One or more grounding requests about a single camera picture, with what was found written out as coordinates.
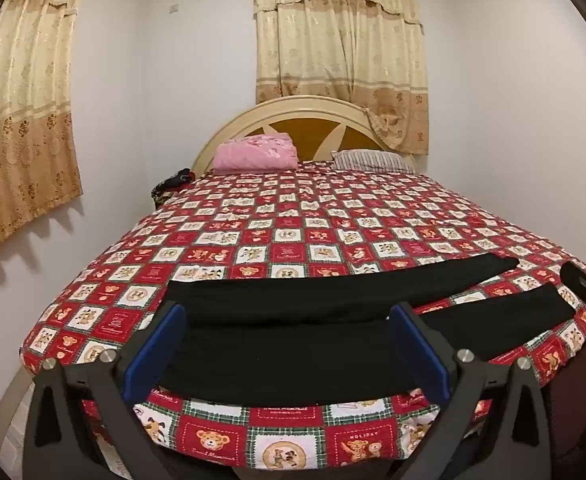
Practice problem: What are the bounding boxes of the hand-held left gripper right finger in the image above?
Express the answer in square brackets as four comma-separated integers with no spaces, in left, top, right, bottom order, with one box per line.
[333,302,561,480]

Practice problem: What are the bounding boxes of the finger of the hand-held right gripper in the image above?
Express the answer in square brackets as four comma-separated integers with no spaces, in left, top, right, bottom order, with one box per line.
[559,260,586,311]

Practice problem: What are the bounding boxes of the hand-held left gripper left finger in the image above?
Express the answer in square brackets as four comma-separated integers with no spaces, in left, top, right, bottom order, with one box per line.
[22,301,239,480]

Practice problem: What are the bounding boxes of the black pants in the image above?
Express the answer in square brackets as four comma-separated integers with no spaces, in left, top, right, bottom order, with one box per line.
[160,255,576,406]

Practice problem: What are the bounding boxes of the dark clothes pile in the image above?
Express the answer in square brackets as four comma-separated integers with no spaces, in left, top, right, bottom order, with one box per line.
[150,168,194,209]

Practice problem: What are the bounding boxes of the red teddy bear bed sheet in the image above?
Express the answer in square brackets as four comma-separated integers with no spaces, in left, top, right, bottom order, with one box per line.
[20,160,586,471]

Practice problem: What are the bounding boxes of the striped pillow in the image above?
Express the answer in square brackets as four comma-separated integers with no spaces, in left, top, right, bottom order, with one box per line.
[330,150,416,173]

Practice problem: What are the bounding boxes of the pink pillow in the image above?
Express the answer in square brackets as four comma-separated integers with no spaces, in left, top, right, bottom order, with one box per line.
[213,133,299,173]

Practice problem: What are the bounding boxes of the cream wooden headboard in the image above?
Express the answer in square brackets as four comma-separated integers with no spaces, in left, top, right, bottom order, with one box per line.
[192,95,416,173]

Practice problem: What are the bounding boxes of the wide beige floral curtain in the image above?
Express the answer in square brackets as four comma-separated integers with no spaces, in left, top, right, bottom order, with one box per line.
[0,0,91,266]

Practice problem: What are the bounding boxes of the narrow beige floral curtain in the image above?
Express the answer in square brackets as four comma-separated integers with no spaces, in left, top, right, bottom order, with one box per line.
[253,0,430,156]

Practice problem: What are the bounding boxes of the cream bed frame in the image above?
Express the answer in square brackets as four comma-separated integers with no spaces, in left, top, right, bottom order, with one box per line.
[0,367,38,443]

